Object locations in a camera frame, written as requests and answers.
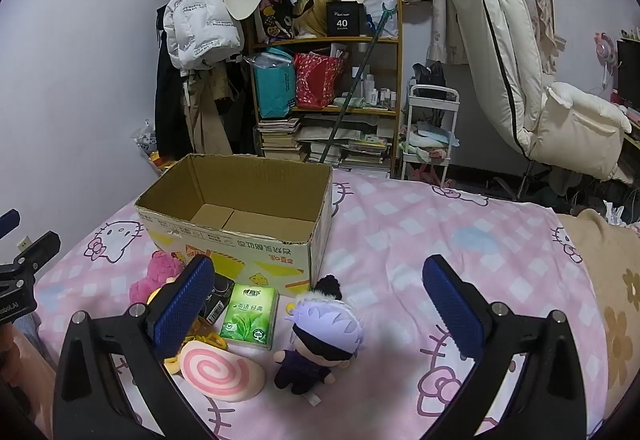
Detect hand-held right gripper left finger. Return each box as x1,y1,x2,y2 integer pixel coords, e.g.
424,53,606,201
52,254,216,440

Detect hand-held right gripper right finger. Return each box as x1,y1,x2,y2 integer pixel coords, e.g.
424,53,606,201
421,254,587,440

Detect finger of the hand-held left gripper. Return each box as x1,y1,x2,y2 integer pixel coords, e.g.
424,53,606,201
0,231,62,277
0,210,21,241

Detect small black box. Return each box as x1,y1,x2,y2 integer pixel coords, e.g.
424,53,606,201
197,274,236,323

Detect yellow plush toy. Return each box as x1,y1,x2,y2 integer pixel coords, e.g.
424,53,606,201
145,287,228,377

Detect pink fluffy plush toy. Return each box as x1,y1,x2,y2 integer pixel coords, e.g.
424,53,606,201
129,251,185,305

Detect green tissue pack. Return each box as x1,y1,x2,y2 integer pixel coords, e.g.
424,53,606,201
218,285,279,351

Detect pink swirl roll plush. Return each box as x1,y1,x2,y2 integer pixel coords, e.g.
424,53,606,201
179,339,267,402

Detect printed cardboard box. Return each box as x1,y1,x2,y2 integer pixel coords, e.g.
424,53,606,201
134,153,334,297

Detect plush doll with pale hair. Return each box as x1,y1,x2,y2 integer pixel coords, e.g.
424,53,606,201
272,274,366,397

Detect pink cartoon cat bedsheet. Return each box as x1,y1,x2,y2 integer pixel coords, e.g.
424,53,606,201
30,167,608,440

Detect clear plastic bag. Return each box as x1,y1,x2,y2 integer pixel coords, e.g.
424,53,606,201
131,120,162,157

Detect beige flower blanket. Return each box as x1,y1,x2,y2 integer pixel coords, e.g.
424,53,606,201
555,209,640,421

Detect white trolley cart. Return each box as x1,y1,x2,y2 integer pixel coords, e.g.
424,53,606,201
399,84,461,181

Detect beige hanging trousers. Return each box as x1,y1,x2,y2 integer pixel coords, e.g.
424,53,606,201
180,62,243,157

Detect stack of books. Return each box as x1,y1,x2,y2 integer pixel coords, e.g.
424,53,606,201
256,116,394,173

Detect black hanging coat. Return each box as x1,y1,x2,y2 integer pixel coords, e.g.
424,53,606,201
153,4,188,158

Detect row of small bottles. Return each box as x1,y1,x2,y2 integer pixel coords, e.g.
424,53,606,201
357,74,399,108

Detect teal mop pole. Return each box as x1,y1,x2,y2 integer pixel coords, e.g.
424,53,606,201
320,2,397,165

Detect teal shopping bag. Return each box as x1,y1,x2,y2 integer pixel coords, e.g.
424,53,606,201
251,48,297,119

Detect red patterned bag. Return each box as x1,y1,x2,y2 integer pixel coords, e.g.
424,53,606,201
293,52,346,109

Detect wooden shelf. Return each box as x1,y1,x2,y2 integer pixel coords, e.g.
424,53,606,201
246,0,405,181

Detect black monitor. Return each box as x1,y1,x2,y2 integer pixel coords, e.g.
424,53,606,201
616,38,640,111

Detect pink desk fan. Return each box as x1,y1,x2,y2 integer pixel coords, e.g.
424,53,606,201
594,32,622,94

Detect black patterned tote bag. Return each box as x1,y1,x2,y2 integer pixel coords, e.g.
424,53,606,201
256,0,301,41

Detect black box with white print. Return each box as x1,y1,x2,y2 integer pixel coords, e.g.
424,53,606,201
326,1,366,38

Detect yellow bag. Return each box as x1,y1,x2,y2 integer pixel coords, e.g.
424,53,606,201
294,0,337,38

